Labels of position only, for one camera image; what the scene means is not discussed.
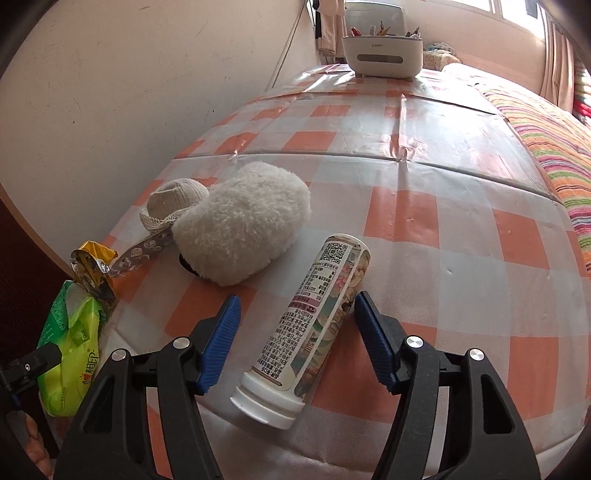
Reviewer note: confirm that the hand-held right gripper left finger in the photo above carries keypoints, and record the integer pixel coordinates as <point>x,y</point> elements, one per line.
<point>221,341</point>

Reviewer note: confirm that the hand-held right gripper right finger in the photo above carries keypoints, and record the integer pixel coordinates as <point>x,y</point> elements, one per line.
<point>374,341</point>

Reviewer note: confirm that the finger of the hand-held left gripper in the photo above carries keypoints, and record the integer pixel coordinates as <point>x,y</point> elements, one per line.
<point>32,367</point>

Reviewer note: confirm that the green tissue packet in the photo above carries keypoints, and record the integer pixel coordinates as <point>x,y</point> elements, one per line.
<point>69,350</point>

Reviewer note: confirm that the printed bottle with white cap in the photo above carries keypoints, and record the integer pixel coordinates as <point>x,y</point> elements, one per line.
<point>314,323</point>

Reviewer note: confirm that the person's left hand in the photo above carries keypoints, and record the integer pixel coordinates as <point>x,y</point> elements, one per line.
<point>37,447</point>

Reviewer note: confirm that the orange white checked tablecloth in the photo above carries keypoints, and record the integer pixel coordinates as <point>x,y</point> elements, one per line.
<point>461,277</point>

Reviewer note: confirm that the gold foil wrapper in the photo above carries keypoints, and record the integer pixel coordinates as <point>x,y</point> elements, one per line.
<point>92,267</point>

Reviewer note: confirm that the printed silver strip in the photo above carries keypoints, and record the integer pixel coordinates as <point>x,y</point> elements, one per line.
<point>143,251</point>

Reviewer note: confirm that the beige knitted hat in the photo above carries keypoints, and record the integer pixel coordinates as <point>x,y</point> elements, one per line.
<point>171,203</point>

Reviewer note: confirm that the striped bedspread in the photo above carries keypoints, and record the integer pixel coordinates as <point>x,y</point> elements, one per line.
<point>554,147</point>

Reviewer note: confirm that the white desk organizer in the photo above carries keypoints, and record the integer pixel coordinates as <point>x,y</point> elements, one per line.
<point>383,57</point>

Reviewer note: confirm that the dotted fabric bundle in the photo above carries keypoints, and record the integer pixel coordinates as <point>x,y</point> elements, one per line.
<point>441,55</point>

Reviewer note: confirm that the bunch of pens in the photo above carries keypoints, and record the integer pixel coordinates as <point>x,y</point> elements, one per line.
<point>383,31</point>

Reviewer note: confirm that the stack of folded quilts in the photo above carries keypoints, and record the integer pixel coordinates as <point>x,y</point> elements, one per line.
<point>582,97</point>

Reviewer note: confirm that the beige hanging curtain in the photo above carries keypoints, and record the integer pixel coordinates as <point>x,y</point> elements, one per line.
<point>561,60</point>

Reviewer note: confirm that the window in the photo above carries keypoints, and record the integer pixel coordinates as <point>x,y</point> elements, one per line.
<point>521,9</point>

